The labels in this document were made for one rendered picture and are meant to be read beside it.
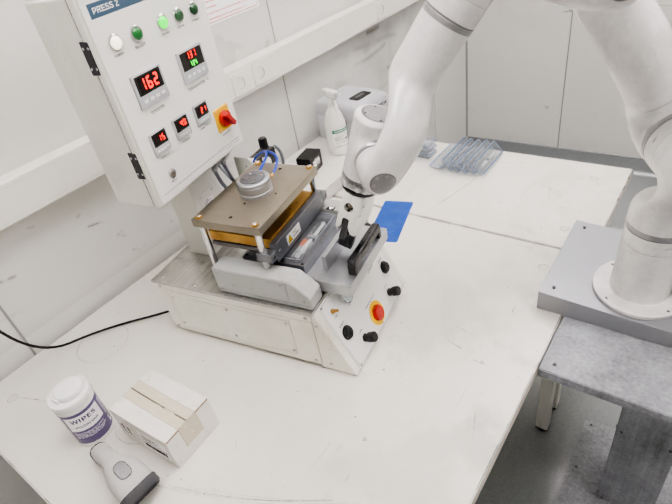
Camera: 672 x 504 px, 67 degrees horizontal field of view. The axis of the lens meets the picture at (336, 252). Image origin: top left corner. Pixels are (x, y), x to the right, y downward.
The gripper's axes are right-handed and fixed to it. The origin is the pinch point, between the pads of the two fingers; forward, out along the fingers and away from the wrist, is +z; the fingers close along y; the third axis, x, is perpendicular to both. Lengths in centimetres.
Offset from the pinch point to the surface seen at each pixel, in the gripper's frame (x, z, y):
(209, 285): 26.5, 18.1, -15.0
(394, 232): -4.2, 26.1, 38.5
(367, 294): -8.0, 15.4, 0.9
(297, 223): 11.8, 0.4, -1.6
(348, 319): -7.2, 14.6, -9.2
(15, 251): 78, 26, -26
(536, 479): -77, 80, 15
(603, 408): -94, 74, 50
